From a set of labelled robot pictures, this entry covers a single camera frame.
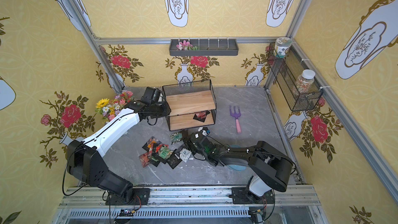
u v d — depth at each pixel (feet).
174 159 2.81
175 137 2.81
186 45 2.88
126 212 2.40
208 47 3.03
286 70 3.20
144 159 2.81
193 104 2.98
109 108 2.87
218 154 1.97
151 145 2.96
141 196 2.42
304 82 2.13
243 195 2.41
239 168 2.69
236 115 3.47
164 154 2.82
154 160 2.73
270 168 1.42
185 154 2.84
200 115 3.38
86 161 1.41
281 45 2.75
